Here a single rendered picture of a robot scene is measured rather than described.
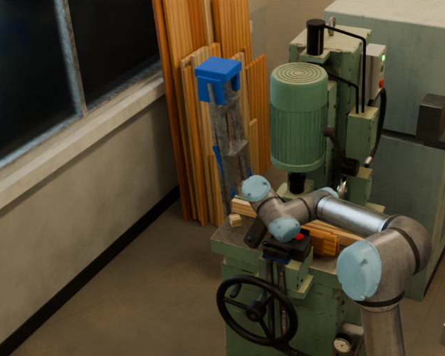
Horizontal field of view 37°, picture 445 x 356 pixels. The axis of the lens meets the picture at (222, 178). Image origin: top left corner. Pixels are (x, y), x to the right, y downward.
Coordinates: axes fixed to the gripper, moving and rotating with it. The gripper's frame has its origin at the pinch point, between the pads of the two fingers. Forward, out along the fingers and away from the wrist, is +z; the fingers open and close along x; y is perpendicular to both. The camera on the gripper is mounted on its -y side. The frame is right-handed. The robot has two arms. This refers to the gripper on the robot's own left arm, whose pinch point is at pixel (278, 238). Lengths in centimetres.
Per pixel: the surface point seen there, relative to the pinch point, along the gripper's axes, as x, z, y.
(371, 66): 17, -7, 63
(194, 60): 132, 63, 46
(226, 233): 23.7, 17.5, -9.1
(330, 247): -7.9, 17.5, 11.7
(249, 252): 11.3, 16.0, -8.3
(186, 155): 127, 112, 13
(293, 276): -9.4, 8.0, -4.8
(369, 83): 16, -2, 59
